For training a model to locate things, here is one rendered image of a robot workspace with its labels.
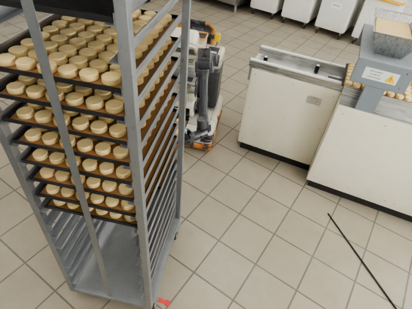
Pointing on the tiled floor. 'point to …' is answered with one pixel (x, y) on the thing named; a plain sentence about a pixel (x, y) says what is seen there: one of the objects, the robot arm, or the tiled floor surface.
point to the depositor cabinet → (366, 157)
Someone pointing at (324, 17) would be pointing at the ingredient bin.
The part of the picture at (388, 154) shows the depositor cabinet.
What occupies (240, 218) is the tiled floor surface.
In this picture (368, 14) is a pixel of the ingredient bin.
